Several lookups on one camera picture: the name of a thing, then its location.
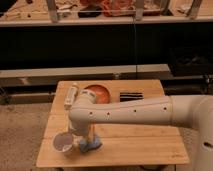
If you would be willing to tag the white ceramic cup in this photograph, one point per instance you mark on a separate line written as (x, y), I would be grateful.
(63, 143)

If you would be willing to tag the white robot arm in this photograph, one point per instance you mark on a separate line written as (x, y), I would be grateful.
(190, 111)

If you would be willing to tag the black striped box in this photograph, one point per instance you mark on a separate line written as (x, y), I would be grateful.
(129, 96)

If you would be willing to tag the white bottle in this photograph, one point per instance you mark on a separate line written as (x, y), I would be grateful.
(70, 96)

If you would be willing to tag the long wooden bench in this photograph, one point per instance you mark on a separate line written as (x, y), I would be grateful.
(51, 76)

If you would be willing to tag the orange carrot toy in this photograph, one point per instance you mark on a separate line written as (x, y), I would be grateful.
(91, 133)

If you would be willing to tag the blue cloth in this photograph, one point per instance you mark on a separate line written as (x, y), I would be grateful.
(86, 146)

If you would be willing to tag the wooden table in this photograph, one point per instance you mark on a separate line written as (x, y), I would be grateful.
(122, 145)

